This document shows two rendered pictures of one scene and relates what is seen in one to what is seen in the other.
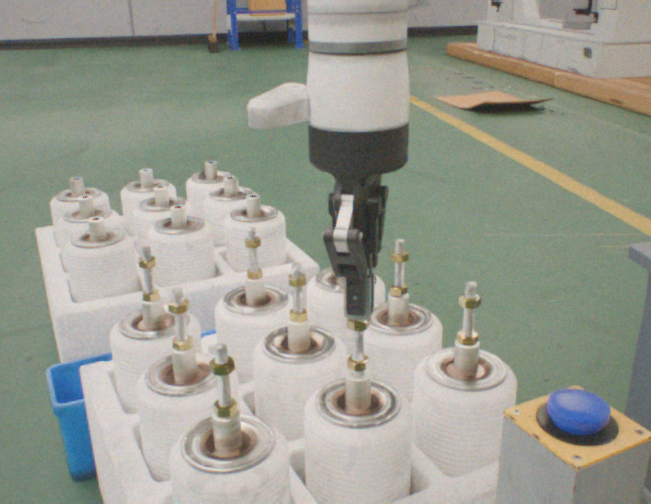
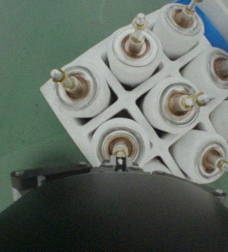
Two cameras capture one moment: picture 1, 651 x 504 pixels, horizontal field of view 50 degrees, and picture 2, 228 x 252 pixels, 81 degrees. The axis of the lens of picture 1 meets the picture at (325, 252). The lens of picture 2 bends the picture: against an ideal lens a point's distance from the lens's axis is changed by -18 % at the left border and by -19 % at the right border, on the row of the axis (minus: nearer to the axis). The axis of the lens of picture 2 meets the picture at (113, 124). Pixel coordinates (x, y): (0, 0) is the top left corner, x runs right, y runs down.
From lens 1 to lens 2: 0.54 m
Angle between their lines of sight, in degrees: 71
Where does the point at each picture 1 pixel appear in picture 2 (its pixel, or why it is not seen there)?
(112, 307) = (220, 7)
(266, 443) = (75, 106)
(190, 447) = (68, 71)
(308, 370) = (154, 114)
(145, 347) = (161, 20)
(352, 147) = not seen: outside the picture
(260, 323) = (203, 75)
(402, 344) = (189, 165)
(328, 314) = (227, 113)
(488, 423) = not seen: hidden behind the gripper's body
